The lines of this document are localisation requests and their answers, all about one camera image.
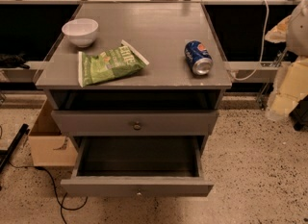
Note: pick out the grey drawer cabinet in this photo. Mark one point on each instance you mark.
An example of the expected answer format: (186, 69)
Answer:
(160, 32)

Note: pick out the black object on rail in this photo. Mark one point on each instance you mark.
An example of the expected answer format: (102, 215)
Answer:
(12, 61)

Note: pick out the black bar on floor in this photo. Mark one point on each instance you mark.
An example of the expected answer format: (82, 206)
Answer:
(6, 153)

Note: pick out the cardboard box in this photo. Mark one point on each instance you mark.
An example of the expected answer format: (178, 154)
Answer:
(48, 146)

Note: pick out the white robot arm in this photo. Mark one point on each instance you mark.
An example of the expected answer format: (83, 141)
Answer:
(297, 34)

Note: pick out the white ceramic bowl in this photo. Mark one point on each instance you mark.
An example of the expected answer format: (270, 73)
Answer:
(81, 32)

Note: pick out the blue soda can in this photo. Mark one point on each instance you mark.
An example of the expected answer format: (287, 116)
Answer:
(198, 58)

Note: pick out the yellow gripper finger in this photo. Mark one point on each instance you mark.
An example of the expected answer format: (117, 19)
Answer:
(278, 33)
(289, 88)

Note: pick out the green chip bag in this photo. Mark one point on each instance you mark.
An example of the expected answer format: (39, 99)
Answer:
(110, 65)

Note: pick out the grey drawer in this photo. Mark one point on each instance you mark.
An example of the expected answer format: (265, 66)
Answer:
(144, 123)
(138, 166)

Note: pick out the grey top drawer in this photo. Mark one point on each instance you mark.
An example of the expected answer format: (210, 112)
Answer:
(144, 123)

